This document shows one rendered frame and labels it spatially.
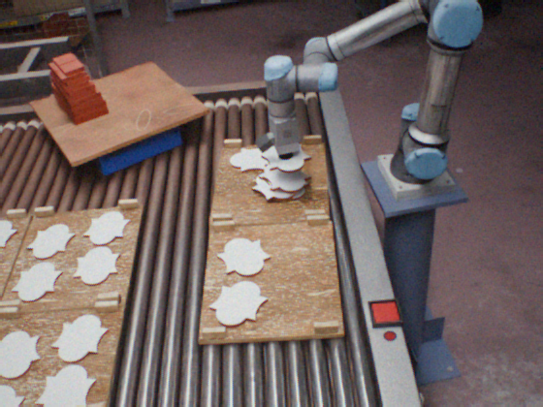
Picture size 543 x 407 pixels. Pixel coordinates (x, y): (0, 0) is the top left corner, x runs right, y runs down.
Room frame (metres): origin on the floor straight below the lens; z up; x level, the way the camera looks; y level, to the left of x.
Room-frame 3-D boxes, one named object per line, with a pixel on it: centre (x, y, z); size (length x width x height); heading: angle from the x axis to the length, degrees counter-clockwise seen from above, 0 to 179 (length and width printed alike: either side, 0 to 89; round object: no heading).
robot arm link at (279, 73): (1.53, -0.08, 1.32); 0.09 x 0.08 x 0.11; 81
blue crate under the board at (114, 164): (1.94, 0.47, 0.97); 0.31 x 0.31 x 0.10; 28
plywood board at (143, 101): (2.01, 0.49, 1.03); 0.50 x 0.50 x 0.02; 28
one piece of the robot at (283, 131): (1.53, -0.05, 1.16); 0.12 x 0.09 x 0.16; 101
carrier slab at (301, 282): (1.18, 0.01, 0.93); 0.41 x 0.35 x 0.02; 175
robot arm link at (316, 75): (1.53, -0.18, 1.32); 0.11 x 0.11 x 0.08; 81
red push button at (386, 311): (1.02, -0.26, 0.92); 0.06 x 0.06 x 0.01; 88
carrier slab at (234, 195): (1.60, -0.03, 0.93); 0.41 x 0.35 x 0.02; 174
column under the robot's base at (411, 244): (1.60, -0.48, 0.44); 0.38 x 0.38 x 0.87; 5
